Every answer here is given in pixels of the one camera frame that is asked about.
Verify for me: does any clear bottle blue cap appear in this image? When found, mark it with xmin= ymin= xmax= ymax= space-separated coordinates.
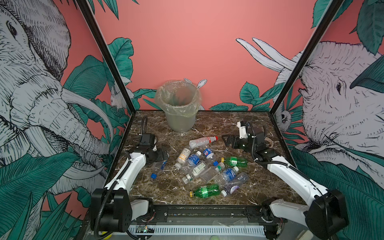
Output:
xmin=151 ymin=160 xmax=168 ymax=180

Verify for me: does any green bottle yellow cap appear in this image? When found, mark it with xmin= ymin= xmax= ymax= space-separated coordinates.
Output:
xmin=190 ymin=184 xmax=221 ymax=199
xmin=221 ymin=157 xmax=248 ymax=168

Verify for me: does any clear bottle orange label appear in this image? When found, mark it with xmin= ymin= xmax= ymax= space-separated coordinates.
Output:
xmin=175 ymin=147 xmax=191 ymax=169

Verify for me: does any clear bottle purple label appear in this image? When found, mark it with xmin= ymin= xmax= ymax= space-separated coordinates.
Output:
xmin=221 ymin=173 xmax=250 ymax=198

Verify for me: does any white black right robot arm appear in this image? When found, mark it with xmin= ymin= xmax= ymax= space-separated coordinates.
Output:
xmin=222 ymin=121 xmax=349 ymax=240

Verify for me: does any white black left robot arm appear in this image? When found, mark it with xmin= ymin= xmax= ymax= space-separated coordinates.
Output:
xmin=90 ymin=146 xmax=169 ymax=240

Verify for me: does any clear plastic bin liner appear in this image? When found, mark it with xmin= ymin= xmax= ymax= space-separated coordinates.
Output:
xmin=155 ymin=80 xmax=203 ymax=117

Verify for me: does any roll of clear tape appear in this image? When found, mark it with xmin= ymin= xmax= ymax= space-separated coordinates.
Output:
xmin=265 ymin=137 xmax=274 ymax=148

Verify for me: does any small bottle blue label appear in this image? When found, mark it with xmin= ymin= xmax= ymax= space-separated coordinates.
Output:
xmin=203 ymin=148 xmax=215 ymax=162

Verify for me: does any clear bottle blue label centre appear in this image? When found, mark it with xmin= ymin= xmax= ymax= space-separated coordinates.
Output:
xmin=213 ymin=167 xmax=239 ymax=187

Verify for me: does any clear bottle blue label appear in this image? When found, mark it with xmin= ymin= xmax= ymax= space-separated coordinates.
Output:
xmin=213 ymin=167 xmax=239 ymax=187
xmin=181 ymin=151 xmax=202 ymax=173

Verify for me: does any clear bottle red cap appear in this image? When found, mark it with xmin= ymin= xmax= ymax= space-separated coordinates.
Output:
xmin=189 ymin=136 xmax=219 ymax=149

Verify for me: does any clear bottle green cap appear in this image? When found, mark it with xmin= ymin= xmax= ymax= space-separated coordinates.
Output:
xmin=199 ymin=163 xmax=225 ymax=184

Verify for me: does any clear bottle green white label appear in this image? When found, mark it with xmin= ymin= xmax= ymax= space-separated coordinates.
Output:
xmin=182 ymin=162 xmax=209 ymax=185

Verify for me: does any green bottle yellow cap front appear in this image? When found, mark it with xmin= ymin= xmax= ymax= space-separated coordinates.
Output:
xmin=190 ymin=184 xmax=221 ymax=199

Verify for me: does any small circuit board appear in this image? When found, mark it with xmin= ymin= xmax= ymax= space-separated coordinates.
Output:
xmin=136 ymin=225 xmax=156 ymax=235

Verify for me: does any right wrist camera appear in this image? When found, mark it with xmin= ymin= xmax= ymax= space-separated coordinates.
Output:
xmin=237 ymin=121 xmax=248 ymax=139

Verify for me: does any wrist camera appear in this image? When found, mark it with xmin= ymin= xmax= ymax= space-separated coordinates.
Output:
xmin=140 ymin=133 xmax=156 ymax=146
xmin=237 ymin=121 xmax=248 ymax=139

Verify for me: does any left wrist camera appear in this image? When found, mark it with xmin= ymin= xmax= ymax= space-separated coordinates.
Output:
xmin=140 ymin=133 xmax=156 ymax=146

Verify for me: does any black front rail frame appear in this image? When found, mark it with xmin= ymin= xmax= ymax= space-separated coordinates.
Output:
xmin=131 ymin=204 xmax=271 ymax=224

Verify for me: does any white slotted cable duct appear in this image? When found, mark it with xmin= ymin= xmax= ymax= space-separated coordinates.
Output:
xmin=129 ymin=225 xmax=266 ymax=238

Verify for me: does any black right corner post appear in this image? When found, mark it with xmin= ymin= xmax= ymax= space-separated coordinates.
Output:
xmin=269 ymin=0 xmax=344 ymax=115

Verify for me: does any black corner post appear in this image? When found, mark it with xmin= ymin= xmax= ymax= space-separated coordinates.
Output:
xmin=269 ymin=0 xmax=344 ymax=115
xmin=76 ymin=0 xmax=136 ymax=115

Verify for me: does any black left corner post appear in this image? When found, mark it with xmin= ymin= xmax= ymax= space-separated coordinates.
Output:
xmin=76 ymin=0 xmax=136 ymax=115

